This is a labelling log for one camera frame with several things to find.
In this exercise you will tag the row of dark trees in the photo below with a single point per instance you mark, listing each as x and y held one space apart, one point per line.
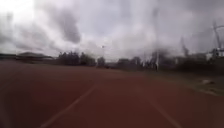
83 60

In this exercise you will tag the tall lattice tower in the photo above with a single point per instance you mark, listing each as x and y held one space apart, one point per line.
217 38

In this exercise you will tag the grass strip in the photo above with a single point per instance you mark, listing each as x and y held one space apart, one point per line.
186 79

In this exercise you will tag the red running track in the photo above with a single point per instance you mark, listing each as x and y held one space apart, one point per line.
110 100

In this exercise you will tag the pole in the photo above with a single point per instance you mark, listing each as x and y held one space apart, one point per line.
156 61

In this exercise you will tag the low building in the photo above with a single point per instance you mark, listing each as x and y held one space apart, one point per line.
33 57

